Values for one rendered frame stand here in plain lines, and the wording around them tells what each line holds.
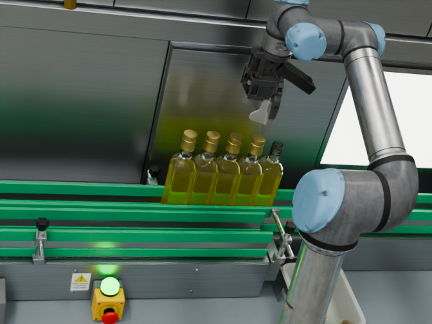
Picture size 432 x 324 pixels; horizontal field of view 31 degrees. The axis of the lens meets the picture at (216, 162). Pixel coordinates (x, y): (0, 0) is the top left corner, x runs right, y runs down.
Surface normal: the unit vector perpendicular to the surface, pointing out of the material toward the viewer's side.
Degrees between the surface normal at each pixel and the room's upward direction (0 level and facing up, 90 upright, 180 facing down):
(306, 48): 90
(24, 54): 90
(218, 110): 90
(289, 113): 90
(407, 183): 28
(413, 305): 0
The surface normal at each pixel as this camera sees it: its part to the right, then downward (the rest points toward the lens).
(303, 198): -0.92, -0.14
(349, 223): 0.26, 0.50
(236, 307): 0.21, -0.78
